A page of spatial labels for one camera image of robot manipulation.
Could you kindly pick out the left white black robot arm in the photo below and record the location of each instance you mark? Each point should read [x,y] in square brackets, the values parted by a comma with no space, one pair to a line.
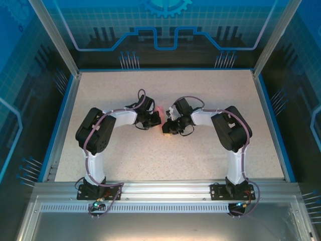
[123,118]

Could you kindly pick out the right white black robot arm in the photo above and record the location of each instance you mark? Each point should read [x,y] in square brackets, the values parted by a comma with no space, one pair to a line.
[203,118]

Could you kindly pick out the blue printed gear panel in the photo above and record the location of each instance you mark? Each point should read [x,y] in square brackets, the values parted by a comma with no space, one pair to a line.
[160,15]

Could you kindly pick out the grey metal tray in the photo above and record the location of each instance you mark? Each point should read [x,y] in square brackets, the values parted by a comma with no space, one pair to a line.
[163,228]

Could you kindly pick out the small connector board with LED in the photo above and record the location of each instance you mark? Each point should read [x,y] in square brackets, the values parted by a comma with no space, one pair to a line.
[96,205]
[242,205]

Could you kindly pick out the blue printed side panel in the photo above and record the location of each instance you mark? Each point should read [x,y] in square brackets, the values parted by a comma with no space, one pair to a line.
[306,75]
[15,75]

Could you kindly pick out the wide aluminium frame rail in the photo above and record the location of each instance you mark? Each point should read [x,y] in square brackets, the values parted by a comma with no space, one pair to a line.
[163,188]

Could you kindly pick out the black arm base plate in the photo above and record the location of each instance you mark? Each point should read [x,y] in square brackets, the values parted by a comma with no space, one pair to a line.
[215,193]
[82,194]

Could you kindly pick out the aluminium side rail blue trim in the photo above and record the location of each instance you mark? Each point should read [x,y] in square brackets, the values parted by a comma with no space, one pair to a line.
[70,100]
[263,100]

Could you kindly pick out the aluminium frame post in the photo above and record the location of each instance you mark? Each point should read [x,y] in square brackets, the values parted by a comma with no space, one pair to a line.
[54,37]
[276,37]

